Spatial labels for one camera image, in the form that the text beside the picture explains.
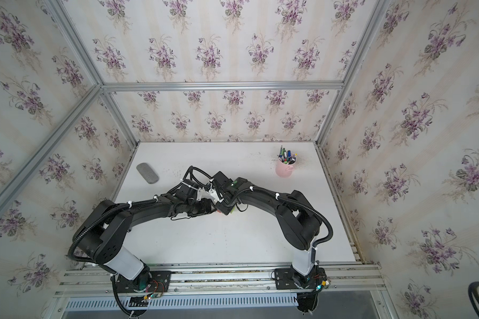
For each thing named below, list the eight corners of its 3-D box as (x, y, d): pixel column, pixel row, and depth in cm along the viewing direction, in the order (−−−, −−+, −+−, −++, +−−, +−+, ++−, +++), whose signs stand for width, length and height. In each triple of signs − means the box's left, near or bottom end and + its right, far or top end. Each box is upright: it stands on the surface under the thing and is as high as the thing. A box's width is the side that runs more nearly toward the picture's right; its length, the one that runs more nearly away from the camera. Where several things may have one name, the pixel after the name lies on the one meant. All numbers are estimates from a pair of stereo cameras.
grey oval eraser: (136, 169, 109) (134, 166, 107) (146, 163, 112) (144, 160, 110) (150, 186, 102) (148, 183, 100) (160, 179, 105) (158, 176, 103)
